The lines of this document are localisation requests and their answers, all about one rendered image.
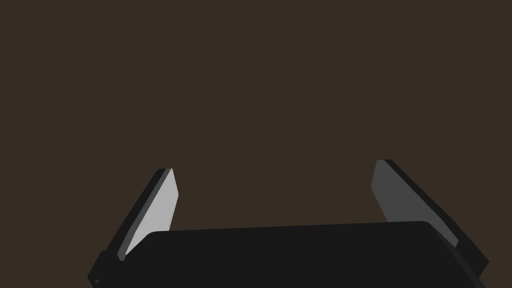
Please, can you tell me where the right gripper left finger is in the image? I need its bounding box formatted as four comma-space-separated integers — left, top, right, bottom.
104, 167, 179, 263

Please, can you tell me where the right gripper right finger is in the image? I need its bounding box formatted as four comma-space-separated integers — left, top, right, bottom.
370, 158, 490, 278

